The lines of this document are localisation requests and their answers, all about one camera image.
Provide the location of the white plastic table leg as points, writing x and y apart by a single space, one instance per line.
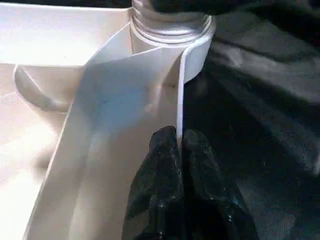
170 25

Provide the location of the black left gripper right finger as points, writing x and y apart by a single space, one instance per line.
215 200

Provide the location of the black work mat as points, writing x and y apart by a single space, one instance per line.
270 125

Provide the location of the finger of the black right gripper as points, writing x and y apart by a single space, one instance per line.
185 5

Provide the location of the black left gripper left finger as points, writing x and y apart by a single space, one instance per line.
155 200

